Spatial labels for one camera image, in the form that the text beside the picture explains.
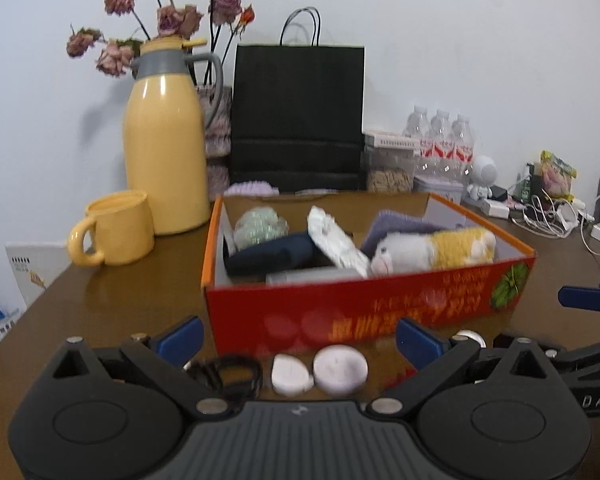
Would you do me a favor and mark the white tealight candle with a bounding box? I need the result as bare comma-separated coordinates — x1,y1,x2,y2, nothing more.
452,330,487,348
271,354,313,395
313,345,368,392

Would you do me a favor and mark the dried rose bouquet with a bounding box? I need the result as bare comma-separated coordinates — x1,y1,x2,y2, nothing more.
66,0,256,86

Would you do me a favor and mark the pink patterned vase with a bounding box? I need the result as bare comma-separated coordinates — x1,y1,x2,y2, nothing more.
195,85,233,201

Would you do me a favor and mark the black paper bag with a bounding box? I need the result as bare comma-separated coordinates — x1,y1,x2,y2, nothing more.
230,7,366,193

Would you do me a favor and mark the clear snack jar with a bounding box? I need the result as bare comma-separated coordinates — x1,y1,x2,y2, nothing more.
364,130,420,193

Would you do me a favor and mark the tangle of white cables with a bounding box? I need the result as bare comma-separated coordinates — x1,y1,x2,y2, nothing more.
510,192,581,238

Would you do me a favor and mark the yellow thermos jug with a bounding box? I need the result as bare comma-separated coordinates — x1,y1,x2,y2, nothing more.
123,37,224,236

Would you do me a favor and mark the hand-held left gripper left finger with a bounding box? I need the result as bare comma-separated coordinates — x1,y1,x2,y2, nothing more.
52,316,233,418

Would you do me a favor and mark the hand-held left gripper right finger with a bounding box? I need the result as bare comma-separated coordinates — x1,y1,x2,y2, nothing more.
370,317,561,417

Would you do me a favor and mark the white robot toy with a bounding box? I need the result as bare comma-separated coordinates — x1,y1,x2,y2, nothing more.
466,155,498,201

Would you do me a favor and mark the white and yellow alpaca plush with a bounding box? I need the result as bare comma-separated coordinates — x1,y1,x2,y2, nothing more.
370,227,497,277

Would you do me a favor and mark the red cardboard box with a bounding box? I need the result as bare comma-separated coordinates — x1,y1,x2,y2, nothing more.
201,191,537,358

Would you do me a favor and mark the navy cloth pouch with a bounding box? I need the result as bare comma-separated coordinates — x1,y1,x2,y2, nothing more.
223,232,331,277

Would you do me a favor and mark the green and pink snack packet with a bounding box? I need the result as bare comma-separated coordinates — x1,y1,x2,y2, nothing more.
539,150,578,198

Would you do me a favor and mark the green and white mesh ball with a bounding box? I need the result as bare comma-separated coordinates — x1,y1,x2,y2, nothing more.
233,208,288,251

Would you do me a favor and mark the white desk calendar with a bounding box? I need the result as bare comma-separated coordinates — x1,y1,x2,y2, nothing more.
5,242,73,311

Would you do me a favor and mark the white patterned tin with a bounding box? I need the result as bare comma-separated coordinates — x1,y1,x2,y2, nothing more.
414,175,465,206

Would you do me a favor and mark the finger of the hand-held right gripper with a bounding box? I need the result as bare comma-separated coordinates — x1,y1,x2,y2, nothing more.
547,335,600,386
557,284,600,317

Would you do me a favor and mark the yellow mug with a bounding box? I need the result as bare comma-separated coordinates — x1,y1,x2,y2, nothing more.
68,190,156,267

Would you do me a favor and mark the purple knitted hat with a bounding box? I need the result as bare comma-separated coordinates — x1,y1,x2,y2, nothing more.
360,210,451,256

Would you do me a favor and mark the dark green small box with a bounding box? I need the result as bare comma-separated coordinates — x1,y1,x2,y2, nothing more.
522,165,542,197

